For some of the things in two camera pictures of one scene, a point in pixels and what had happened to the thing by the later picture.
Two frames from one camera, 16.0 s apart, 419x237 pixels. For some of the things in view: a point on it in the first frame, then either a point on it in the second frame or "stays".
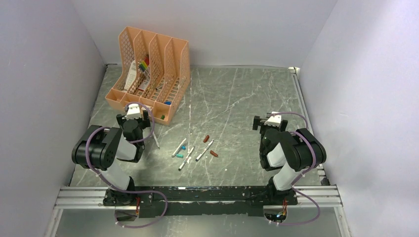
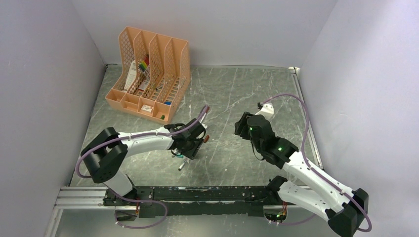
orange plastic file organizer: x=155 y=70 stays
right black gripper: x=259 y=121 -> x=241 y=126
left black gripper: x=145 y=122 -> x=192 y=153
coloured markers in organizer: x=144 y=64 stays
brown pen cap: x=213 y=153 -> x=206 y=138
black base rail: x=191 y=201 stays
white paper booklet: x=131 y=75 stays
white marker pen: x=183 y=164 stays
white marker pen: x=205 y=150 -> x=207 y=110
